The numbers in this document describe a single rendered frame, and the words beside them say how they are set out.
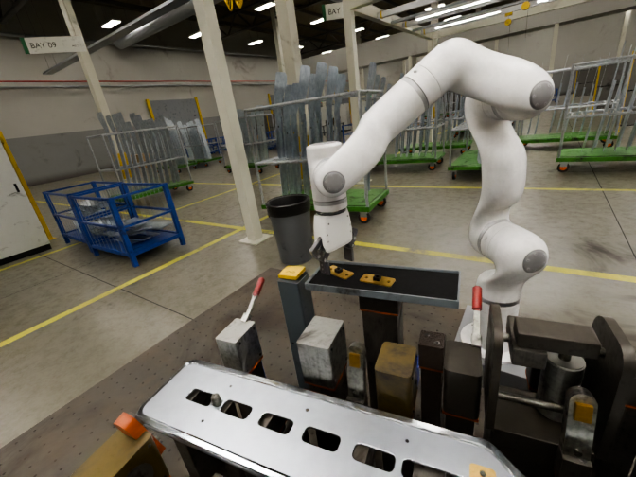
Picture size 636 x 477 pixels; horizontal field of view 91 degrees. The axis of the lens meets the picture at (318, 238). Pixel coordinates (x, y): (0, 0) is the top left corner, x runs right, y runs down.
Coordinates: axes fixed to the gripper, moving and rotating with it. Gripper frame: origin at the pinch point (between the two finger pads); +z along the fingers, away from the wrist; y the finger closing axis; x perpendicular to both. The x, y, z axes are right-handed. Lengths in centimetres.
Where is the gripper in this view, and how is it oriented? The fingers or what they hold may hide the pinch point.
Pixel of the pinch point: (337, 263)
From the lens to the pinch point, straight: 84.5
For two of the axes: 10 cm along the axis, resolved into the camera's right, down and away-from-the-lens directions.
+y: -7.3, 3.4, -5.9
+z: 1.3, 9.2, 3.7
